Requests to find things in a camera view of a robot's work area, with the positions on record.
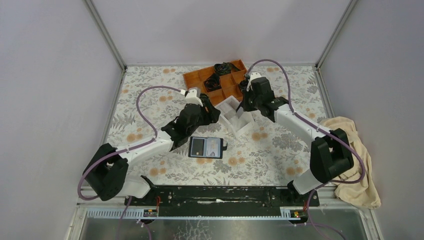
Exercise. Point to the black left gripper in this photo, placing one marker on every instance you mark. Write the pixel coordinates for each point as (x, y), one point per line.
(210, 117)

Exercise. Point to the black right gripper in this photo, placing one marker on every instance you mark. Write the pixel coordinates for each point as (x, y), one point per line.
(244, 105)

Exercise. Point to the white plastic card box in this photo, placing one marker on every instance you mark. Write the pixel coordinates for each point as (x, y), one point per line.
(233, 117)

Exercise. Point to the black VIP card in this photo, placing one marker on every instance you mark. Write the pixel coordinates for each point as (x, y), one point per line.
(197, 146)

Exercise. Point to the black leather card holder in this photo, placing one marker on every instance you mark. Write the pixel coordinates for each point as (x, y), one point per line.
(223, 148)

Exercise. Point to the white VIP card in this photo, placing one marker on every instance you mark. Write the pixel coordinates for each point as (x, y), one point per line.
(213, 147)

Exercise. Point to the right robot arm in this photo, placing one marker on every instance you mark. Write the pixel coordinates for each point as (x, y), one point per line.
(329, 153)

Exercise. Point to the rolled black belt middle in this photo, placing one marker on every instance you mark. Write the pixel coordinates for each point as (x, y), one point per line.
(212, 83)

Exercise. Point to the rolled black belt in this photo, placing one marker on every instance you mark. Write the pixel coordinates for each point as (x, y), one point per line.
(225, 68)
(212, 83)

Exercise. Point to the orange wooden divided tray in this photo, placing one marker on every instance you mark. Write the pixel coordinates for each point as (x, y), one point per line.
(229, 82)

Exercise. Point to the rolled black belt top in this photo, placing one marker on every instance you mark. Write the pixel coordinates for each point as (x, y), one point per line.
(225, 68)

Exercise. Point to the beige crumpled cloth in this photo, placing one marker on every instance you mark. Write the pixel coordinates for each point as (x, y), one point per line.
(364, 193)

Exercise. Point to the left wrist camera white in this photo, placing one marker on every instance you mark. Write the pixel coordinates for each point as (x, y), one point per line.
(192, 96)

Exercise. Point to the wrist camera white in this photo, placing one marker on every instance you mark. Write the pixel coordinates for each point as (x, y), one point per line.
(252, 76)
(192, 96)

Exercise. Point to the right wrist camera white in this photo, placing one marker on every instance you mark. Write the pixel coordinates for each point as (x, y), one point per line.
(252, 76)

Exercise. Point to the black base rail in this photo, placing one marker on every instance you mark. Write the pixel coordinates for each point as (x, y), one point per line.
(222, 201)

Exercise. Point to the white slotted cable duct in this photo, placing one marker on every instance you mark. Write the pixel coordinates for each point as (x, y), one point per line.
(143, 214)

